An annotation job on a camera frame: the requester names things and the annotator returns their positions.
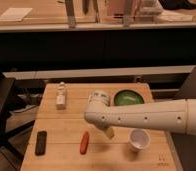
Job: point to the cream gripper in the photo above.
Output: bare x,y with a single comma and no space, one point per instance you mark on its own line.
109,132

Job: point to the red pepper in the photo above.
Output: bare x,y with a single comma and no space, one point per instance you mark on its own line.
84,143

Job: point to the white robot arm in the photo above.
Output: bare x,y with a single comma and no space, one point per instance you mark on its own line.
177,116

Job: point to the white paper cup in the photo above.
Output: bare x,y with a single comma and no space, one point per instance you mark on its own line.
139,140

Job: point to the green bowl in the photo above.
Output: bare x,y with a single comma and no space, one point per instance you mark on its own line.
127,97

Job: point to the white plastic bottle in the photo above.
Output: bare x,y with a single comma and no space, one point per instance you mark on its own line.
61,96

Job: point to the black rectangular remote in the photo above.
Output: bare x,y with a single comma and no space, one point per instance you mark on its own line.
41,143

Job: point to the black chair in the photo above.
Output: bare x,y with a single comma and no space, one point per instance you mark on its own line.
6,88

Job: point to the white paper sheet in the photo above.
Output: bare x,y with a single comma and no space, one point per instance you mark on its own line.
14,14

